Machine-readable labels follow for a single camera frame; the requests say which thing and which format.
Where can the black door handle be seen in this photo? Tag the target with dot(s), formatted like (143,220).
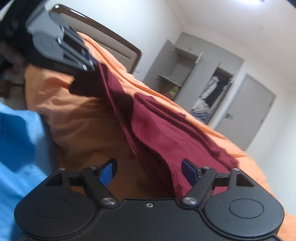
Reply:
(229,116)

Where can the orange bed sheet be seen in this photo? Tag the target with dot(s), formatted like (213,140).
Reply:
(87,132)

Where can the grey wardrobe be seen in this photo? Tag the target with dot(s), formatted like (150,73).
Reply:
(190,64)

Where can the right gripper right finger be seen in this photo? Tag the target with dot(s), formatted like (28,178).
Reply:
(203,181)

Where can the colourful bag in wardrobe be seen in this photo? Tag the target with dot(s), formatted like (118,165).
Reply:
(171,94)

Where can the grey room door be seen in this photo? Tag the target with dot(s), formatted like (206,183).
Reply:
(249,109)

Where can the white wall socket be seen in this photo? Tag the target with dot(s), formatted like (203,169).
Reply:
(138,71)

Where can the folded clothes pile in wardrobe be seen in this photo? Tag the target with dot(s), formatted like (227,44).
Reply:
(203,110)

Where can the dark red garment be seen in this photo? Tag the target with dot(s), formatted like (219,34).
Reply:
(159,137)

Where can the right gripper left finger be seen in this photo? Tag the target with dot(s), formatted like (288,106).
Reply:
(87,189)

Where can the hanging clothes in wardrobe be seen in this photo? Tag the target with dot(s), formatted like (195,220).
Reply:
(214,89)

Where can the blue shirt of person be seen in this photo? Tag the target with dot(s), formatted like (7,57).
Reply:
(27,156)

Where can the brown padded headboard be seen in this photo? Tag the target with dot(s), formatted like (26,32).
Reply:
(124,51)

